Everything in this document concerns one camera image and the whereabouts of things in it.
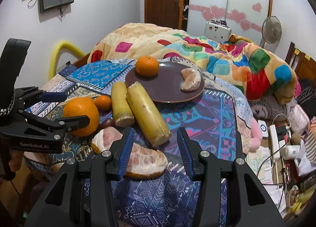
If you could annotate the wooden headboard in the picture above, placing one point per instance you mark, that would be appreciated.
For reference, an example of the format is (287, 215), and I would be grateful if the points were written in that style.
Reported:
(301, 63)

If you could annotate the small pomelo segment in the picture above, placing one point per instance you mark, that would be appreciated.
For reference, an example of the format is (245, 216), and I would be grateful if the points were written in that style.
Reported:
(192, 79)

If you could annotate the long sugarcane piece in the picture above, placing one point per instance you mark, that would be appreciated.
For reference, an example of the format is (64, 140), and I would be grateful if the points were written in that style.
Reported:
(150, 121)

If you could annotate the yellow foam tube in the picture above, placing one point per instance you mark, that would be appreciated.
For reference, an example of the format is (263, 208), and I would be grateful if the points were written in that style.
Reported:
(63, 46)

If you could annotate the dark purple plate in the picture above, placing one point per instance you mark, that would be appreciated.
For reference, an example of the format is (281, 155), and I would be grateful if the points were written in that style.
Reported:
(165, 87)

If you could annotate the short sugarcane piece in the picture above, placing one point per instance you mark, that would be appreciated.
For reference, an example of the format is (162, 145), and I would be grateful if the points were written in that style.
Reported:
(122, 113)

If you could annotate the standing electric fan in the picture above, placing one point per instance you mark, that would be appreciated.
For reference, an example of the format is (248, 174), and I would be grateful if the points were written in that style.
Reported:
(271, 31)

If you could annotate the left hand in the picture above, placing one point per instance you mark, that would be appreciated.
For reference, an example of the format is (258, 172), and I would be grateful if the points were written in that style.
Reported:
(16, 160)

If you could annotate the wardrobe with heart stickers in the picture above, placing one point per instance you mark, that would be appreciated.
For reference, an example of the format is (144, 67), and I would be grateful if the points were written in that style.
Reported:
(244, 17)

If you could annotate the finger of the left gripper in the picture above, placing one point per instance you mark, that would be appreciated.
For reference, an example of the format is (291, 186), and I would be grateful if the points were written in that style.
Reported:
(30, 124)
(33, 94)

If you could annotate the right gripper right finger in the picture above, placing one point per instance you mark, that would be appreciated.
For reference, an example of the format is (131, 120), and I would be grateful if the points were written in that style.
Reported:
(249, 203)

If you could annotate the pink quilted pouch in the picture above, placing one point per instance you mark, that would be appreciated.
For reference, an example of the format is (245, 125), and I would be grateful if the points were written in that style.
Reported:
(299, 120)

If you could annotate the large pomelo segment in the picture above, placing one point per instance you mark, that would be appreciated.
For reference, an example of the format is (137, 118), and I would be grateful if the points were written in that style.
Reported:
(143, 162)

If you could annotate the white bedside cabinet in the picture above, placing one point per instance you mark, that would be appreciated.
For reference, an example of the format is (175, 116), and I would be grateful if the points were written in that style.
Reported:
(217, 30)

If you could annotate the dark round chestnut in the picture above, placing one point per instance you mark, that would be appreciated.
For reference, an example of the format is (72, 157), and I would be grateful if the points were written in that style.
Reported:
(109, 122)

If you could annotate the small tangerine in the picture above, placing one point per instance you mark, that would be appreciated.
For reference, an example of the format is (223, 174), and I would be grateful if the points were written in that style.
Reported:
(103, 103)

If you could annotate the colourful patchwork blanket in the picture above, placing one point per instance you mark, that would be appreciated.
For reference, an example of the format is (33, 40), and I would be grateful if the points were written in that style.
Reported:
(238, 61)

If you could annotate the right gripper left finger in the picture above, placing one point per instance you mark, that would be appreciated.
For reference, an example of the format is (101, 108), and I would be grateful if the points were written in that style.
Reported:
(80, 193)

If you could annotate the medium orange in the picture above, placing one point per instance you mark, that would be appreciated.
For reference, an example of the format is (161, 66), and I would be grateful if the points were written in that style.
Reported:
(147, 66)

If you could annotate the white power strip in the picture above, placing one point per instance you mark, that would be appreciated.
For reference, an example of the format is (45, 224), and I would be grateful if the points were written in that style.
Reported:
(274, 143)

